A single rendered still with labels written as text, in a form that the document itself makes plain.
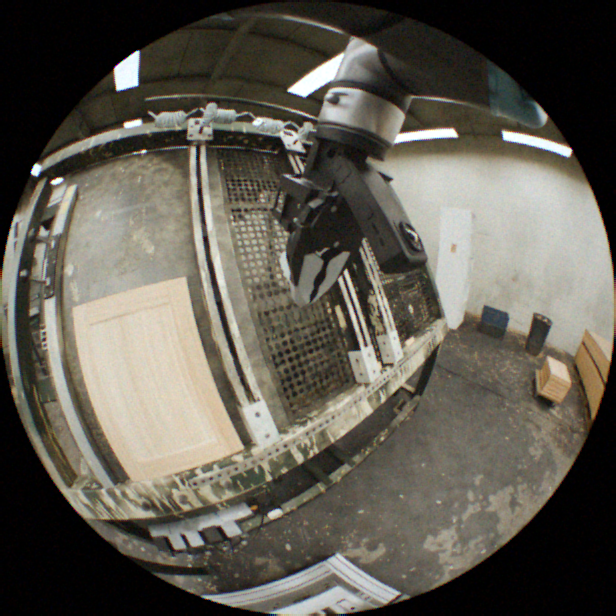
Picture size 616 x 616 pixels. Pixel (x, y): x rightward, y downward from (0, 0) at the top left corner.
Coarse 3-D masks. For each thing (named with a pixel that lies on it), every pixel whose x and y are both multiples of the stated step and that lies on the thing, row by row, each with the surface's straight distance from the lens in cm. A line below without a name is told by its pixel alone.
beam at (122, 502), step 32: (384, 384) 86; (320, 416) 65; (352, 416) 74; (256, 448) 59; (320, 448) 69; (128, 480) 72; (160, 480) 63; (256, 480) 63; (96, 512) 85; (128, 512) 76; (160, 512) 71
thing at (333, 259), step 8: (328, 248) 25; (336, 248) 24; (320, 256) 26; (328, 256) 23; (336, 256) 23; (344, 256) 24; (328, 264) 23; (336, 264) 24; (320, 272) 25; (328, 272) 24; (336, 272) 25; (320, 280) 25; (328, 280) 25; (320, 288) 25; (328, 288) 26; (312, 296) 26
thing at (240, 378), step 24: (192, 120) 100; (192, 144) 88; (192, 168) 76; (192, 192) 68; (192, 216) 62; (192, 240) 63; (216, 240) 58; (216, 264) 55; (216, 288) 53; (216, 312) 51; (216, 336) 50; (240, 336) 51; (240, 360) 51; (240, 384) 51; (240, 408) 54; (264, 408) 54; (264, 432) 55
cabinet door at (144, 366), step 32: (160, 288) 58; (96, 320) 62; (128, 320) 58; (160, 320) 56; (192, 320) 55; (96, 352) 61; (128, 352) 57; (160, 352) 55; (192, 352) 54; (96, 384) 62; (128, 384) 58; (160, 384) 56; (192, 384) 55; (128, 416) 60; (160, 416) 57; (192, 416) 57; (224, 416) 57; (128, 448) 63; (160, 448) 61; (192, 448) 59; (224, 448) 60
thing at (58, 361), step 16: (64, 224) 82; (64, 240) 81; (48, 304) 72; (48, 320) 70; (48, 336) 70; (64, 352) 69; (64, 368) 67; (64, 384) 66; (64, 400) 67; (80, 416) 68; (80, 432) 67; (80, 448) 70; (96, 448) 70; (96, 464) 69; (112, 480) 71
